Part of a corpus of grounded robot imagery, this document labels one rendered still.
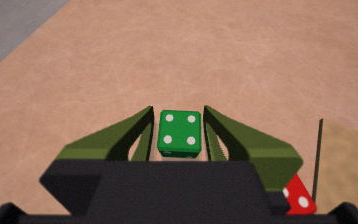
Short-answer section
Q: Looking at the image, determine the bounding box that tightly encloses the green die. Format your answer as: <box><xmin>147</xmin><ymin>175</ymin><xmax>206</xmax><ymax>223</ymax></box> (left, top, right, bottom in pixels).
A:
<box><xmin>157</xmin><ymin>110</ymin><xmax>202</xmax><ymax>159</ymax></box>

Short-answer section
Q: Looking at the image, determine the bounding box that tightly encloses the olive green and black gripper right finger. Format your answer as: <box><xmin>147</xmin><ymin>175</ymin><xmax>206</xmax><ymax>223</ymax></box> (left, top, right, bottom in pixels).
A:
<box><xmin>203</xmin><ymin>105</ymin><xmax>304</xmax><ymax>191</ymax></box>

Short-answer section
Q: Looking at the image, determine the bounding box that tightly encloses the tan flat mat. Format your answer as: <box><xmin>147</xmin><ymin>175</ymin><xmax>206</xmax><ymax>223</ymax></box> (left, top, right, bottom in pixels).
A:
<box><xmin>312</xmin><ymin>118</ymin><xmax>358</xmax><ymax>214</ymax></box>

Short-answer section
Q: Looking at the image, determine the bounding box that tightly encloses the red die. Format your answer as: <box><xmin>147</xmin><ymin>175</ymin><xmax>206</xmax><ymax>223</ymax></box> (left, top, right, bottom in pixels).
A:
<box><xmin>283</xmin><ymin>173</ymin><xmax>317</xmax><ymax>214</ymax></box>

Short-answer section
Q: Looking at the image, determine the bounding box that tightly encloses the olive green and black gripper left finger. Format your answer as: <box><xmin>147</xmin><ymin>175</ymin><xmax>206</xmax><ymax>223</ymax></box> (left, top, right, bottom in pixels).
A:
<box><xmin>52</xmin><ymin>105</ymin><xmax>155</xmax><ymax>162</ymax></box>

